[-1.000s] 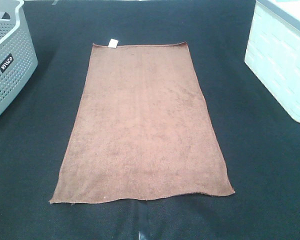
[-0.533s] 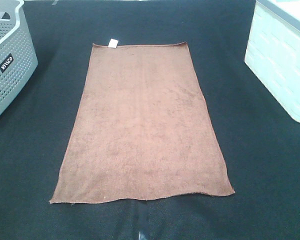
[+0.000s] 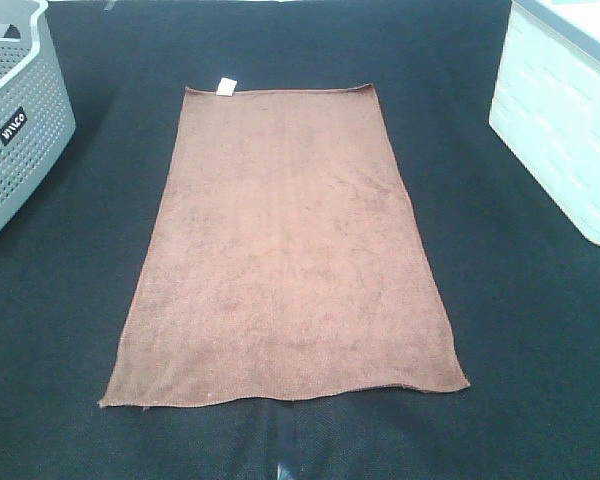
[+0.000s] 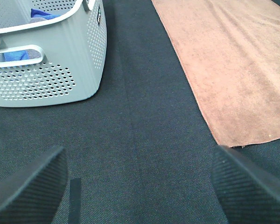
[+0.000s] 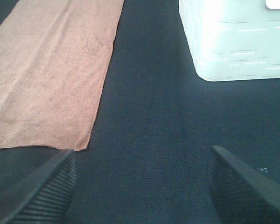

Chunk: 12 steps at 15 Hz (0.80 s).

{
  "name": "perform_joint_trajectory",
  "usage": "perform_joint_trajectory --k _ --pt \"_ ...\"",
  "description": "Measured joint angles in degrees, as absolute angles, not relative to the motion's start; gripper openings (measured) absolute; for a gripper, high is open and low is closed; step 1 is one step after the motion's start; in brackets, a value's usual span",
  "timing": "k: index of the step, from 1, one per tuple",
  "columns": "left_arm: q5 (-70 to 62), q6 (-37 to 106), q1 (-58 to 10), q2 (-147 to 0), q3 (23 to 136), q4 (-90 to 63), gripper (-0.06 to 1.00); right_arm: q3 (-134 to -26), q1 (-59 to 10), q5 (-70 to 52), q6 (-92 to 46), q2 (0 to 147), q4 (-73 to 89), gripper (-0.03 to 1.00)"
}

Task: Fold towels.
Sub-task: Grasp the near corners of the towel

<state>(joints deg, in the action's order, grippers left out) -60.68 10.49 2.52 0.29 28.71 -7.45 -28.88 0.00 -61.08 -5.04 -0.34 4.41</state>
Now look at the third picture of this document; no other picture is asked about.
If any brown towel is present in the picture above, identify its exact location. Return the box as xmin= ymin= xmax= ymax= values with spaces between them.
xmin=100 ymin=84 xmax=469 ymax=407

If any black table cloth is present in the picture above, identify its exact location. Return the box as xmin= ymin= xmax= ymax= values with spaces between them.
xmin=0 ymin=1 xmax=600 ymax=479

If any white woven storage box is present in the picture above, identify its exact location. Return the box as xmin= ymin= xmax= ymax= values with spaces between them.
xmin=489 ymin=1 xmax=600 ymax=246

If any grey perforated laundry basket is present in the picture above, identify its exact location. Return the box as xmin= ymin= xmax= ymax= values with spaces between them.
xmin=0 ymin=1 xmax=76 ymax=231

